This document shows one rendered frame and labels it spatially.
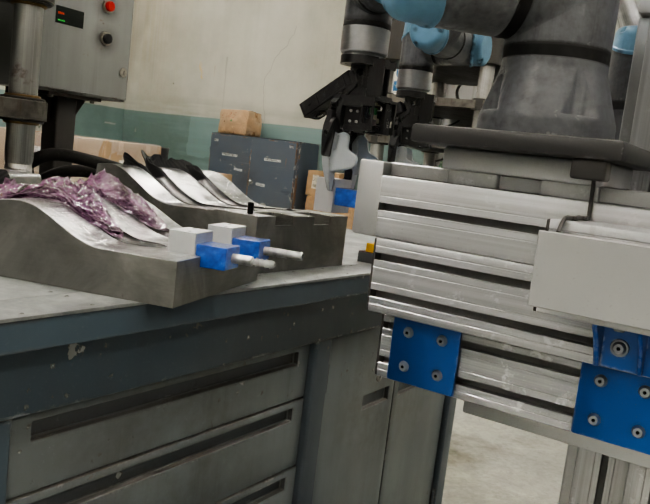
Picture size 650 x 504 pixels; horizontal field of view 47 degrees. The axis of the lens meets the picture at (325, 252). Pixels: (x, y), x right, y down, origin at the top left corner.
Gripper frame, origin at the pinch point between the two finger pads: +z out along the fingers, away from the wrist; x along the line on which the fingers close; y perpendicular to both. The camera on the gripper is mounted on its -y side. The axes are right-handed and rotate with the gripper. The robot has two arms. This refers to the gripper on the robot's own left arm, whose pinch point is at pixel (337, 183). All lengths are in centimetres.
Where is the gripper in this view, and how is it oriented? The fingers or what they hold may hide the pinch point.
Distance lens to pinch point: 121.0
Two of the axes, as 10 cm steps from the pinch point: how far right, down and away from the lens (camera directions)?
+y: 8.2, 1.7, -5.4
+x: 5.6, -0.4, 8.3
